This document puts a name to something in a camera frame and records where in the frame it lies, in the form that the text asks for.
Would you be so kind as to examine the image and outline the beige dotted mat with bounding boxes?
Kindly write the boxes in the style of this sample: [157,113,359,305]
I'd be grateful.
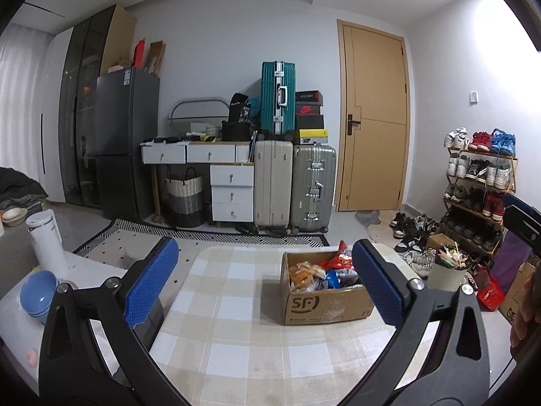
[82,228,208,271]

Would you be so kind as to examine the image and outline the white wardrobe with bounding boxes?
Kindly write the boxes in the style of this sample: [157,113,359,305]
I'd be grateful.
[36,27,74,204]

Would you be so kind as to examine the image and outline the oval metal frame mirror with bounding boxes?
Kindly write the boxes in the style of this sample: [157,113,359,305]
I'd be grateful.
[168,97,229,136]

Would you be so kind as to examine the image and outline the silver suitcase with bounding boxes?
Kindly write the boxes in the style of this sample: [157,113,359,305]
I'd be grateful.
[291,144,337,234]

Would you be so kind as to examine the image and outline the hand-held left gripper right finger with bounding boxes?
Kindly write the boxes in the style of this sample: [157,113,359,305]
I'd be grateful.
[352,239,493,406]

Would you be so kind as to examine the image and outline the black storage box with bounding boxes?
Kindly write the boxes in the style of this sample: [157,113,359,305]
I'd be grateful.
[221,120,254,141]

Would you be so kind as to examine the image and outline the blue bowl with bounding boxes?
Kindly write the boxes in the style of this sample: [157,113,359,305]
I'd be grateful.
[20,270,60,326]

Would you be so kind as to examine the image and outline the teal suitcase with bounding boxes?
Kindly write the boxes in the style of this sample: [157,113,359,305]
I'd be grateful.
[260,61,297,136]

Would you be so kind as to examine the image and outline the white drawer desk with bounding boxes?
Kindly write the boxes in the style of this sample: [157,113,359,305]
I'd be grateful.
[141,139,255,225]

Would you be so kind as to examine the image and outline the glass door cabinet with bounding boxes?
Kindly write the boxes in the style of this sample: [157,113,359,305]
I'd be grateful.
[57,4,137,210]

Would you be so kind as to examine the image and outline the white bowl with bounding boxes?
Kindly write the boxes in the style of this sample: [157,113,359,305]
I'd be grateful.
[1,207,28,227]

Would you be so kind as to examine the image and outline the red gift bag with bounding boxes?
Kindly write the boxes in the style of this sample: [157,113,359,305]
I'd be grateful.
[471,264,505,311]

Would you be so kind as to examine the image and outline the black jacket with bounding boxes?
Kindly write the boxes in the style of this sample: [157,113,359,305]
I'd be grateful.
[0,167,49,212]

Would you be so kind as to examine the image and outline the person's right hand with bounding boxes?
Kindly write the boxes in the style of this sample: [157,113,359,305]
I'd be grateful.
[509,268,541,347]

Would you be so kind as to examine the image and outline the tan wooden door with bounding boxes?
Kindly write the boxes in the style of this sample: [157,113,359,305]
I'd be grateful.
[336,19,410,213]

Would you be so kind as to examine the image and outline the brown cardboard box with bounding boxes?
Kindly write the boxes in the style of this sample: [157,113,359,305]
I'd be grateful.
[280,251,375,326]

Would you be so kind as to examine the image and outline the woven laundry basket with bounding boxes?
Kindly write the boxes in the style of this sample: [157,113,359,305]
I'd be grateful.
[164,167,206,228]

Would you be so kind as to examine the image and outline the beige suitcase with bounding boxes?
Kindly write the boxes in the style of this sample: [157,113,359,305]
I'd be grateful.
[254,139,294,235]

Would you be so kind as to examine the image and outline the white curtain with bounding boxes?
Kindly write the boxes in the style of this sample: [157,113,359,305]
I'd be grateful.
[0,23,55,178]

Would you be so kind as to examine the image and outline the shoe rack with shoes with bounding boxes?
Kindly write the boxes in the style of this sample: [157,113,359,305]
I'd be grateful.
[442,127,517,250]

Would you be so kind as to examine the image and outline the grey beige door mat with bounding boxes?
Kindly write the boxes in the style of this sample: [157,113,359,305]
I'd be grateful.
[355,209,400,242]

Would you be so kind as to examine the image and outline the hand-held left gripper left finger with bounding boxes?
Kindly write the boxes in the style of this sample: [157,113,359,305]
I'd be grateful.
[38,236,180,406]

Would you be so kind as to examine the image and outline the pile of loose sneakers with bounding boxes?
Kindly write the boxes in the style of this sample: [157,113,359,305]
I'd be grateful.
[391,211,440,277]

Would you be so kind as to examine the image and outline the printed cardboard carton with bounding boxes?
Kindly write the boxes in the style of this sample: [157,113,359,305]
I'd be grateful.
[498,260,537,326]

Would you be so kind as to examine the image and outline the wooden shoe rack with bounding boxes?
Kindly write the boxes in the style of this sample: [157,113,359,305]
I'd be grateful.
[440,146,518,258]

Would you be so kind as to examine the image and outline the yellow black shoe box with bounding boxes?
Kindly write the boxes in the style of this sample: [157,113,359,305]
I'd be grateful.
[295,128,329,145]

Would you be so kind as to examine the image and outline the folded brown cardboard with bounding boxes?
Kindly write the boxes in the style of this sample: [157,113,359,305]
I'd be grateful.
[146,41,167,74]

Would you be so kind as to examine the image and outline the black white striped rug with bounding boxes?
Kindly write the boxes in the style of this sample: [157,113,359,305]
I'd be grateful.
[74,219,330,258]

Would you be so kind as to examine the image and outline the purple bag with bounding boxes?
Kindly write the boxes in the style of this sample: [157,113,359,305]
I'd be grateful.
[490,192,535,284]

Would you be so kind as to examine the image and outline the clear orange bread packet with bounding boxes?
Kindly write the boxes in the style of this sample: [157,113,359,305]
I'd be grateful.
[289,262,322,292]

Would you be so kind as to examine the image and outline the white tall jug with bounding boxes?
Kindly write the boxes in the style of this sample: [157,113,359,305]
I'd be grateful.
[25,208,70,277]

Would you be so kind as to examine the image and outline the dark grey refrigerator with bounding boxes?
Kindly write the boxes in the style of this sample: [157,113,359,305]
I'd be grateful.
[94,66,161,221]

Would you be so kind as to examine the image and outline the white trash bin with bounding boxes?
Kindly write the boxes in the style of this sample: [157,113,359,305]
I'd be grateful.
[427,243,472,292]

